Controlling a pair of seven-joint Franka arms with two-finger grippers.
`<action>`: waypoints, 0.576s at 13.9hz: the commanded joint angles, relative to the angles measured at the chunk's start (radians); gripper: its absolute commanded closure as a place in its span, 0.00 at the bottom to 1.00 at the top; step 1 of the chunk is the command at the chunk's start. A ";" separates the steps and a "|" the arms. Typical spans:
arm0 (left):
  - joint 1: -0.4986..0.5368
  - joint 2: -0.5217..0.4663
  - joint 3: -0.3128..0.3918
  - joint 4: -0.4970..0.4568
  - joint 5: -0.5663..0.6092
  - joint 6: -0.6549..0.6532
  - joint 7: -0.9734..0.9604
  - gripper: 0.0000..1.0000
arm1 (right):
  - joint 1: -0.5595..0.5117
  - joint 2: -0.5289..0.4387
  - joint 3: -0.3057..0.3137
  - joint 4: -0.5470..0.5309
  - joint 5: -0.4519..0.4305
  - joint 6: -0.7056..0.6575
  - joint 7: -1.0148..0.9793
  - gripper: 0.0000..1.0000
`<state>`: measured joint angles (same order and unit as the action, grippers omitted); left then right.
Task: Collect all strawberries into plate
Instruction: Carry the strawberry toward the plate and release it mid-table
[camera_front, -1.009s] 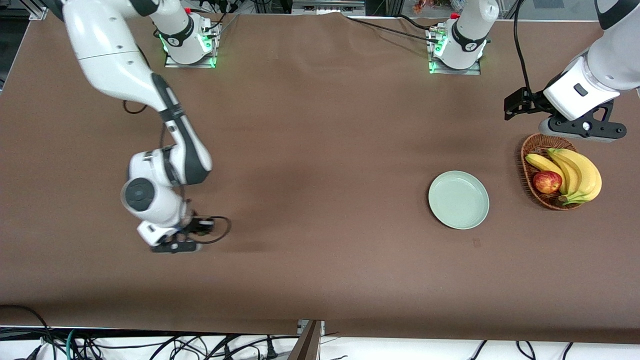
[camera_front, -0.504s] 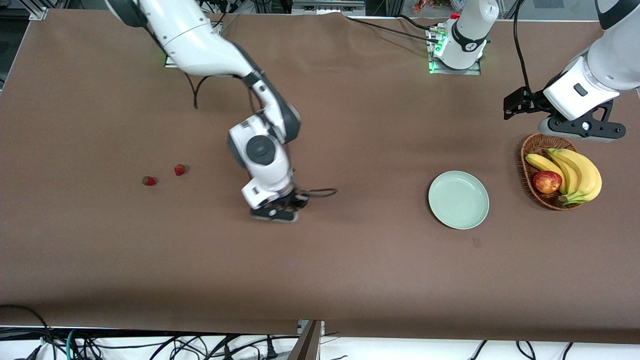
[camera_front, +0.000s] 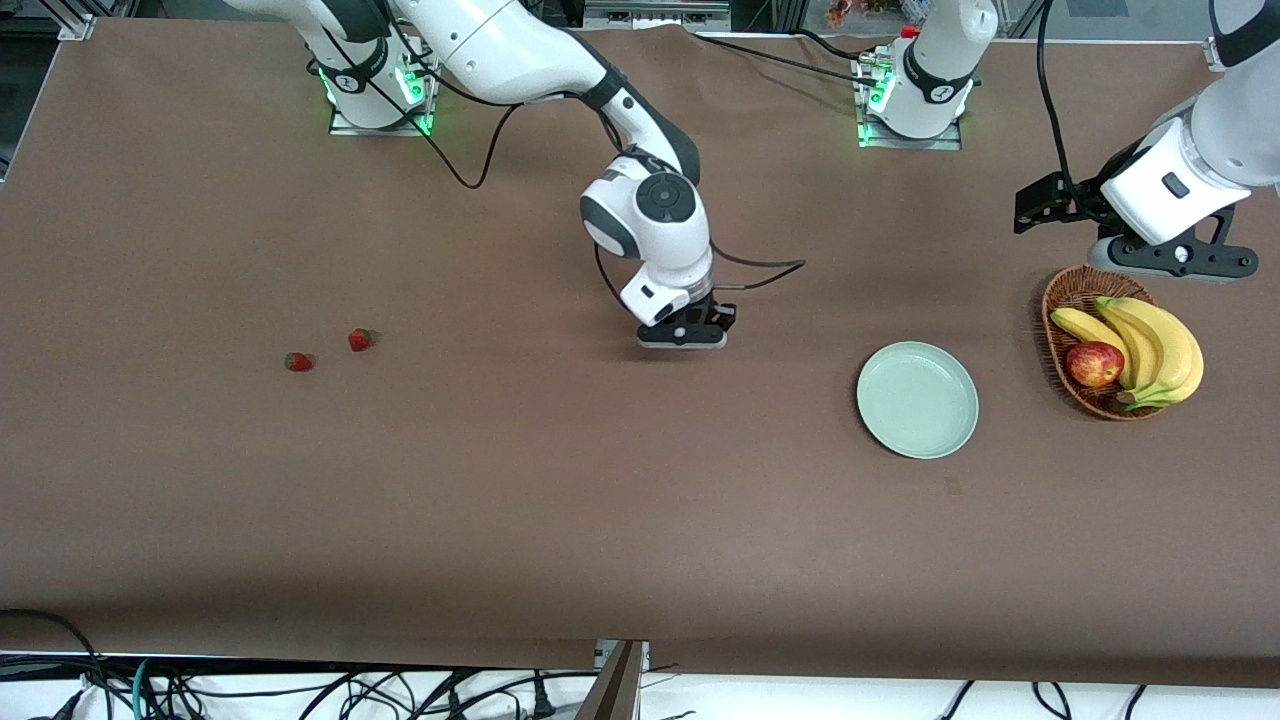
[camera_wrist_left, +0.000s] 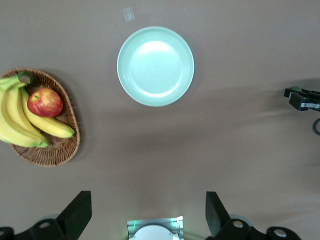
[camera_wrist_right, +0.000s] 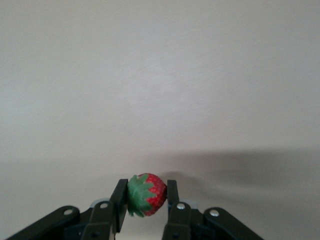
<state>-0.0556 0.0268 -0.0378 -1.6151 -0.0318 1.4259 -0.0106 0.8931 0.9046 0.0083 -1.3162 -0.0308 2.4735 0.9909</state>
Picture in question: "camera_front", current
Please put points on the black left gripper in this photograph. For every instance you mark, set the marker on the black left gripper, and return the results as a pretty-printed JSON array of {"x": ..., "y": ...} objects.
[{"x": 1088, "y": 204}]

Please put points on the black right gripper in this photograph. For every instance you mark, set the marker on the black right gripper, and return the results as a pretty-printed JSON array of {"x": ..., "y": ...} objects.
[{"x": 722, "y": 314}]

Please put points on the red strawberry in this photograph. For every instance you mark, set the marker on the red strawberry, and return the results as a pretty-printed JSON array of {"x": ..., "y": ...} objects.
[
  {"x": 359, "y": 340},
  {"x": 298, "y": 362}
]

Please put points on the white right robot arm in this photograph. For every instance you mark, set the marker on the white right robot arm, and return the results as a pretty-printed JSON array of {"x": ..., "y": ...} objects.
[{"x": 500, "y": 50}]

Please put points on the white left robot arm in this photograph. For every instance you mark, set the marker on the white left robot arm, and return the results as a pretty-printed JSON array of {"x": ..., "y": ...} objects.
[{"x": 1230, "y": 130}]

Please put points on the light green round plate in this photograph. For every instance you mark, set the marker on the light green round plate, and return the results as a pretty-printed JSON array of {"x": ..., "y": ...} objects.
[{"x": 915, "y": 400}]

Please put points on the yellow banana bunch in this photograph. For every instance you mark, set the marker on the yellow banana bunch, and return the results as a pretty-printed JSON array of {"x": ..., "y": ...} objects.
[{"x": 1165, "y": 350}]

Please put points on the brown wicker basket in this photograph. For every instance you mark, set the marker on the brown wicker basket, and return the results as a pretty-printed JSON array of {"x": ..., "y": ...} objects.
[{"x": 1075, "y": 290}]

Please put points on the red apple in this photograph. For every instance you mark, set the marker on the red apple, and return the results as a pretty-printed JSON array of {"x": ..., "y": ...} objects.
[{"x": 1095, "y": 365}]

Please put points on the brown table cover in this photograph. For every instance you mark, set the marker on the brown table cover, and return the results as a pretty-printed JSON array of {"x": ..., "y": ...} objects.
[{"x": 600, "y": 500}]

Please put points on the grey metal device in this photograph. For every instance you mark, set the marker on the grey metal device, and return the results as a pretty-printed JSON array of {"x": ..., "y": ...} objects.
[{"x": 655, "y": 15}]

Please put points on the orange colourful object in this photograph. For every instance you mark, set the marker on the orange colourful object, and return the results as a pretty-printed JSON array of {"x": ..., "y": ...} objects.
[{"x": 850, "y": 12}]

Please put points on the aluminium frame corner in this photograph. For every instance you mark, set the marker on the aluminium frame corner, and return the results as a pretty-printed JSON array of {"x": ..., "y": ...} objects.
[
  {"x": 1215, "y": 55},
  {"x": 78, "y": 28}
]

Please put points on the aluminium frame post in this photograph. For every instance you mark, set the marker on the aluminium frame post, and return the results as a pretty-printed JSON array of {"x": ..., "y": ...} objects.
[{"x": 615, "y": 690}]

